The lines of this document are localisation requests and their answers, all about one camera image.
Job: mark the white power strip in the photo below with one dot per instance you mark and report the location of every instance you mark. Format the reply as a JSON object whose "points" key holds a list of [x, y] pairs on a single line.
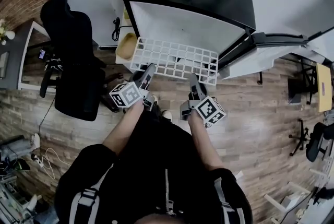
{"points": [[39, 161]]}

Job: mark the person's left forearm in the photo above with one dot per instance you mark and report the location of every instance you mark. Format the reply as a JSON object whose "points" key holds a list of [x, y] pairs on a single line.
{"points": [[122, 131]]}

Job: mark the yellow table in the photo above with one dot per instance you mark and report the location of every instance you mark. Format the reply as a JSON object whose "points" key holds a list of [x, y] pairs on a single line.
{"points": [[323, 87]]}

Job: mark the white paper scrap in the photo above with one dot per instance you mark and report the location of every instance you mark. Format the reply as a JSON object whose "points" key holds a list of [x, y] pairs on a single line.
{"points": [[239, 176]]}

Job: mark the person's right forearm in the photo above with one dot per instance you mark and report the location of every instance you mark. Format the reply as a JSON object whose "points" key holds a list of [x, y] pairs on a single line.
{"points": [[203, 142]]}

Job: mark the white wooden chair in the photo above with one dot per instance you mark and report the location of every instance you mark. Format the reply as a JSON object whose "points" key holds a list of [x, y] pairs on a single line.
{"points": [[276, 204]]}

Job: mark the person's black clothing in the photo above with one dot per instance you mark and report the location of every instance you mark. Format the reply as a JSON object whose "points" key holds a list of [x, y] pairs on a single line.
{"points": [[156, 165]]}

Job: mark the white wire grid rack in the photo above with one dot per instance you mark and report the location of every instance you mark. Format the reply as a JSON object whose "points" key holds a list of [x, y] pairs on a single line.
{"points": [[172, 53]]}

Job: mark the grey laptop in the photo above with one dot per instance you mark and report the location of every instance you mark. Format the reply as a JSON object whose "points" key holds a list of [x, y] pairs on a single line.
{"points": [[4, 65]]}

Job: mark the person's white shoe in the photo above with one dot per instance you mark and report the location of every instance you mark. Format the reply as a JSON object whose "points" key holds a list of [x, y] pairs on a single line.
{"points": [[155, 99], [167, 114]]}

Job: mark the dark desk with white frame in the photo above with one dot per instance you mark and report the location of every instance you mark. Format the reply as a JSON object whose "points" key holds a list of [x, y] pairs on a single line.
{"points": [[13, 61]]}

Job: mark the black office chair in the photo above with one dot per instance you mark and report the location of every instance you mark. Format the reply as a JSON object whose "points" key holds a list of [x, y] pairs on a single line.
{"points": [[315, 142], [75, 61]]}

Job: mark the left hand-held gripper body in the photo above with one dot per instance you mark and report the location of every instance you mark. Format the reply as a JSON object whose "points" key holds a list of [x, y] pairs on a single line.
{"points": [[128, 95]]}

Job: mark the black device with lit screen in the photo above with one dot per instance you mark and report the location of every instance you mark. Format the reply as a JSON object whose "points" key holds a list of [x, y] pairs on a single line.
{"points": [[41, 54]]}

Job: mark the white board on black stand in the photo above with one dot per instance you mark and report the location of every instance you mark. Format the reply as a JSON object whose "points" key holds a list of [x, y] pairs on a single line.
{"points": [[324, 45]]}

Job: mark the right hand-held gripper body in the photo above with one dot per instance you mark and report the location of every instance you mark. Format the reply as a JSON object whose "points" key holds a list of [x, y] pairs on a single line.
{"points": [[210, 110]]}

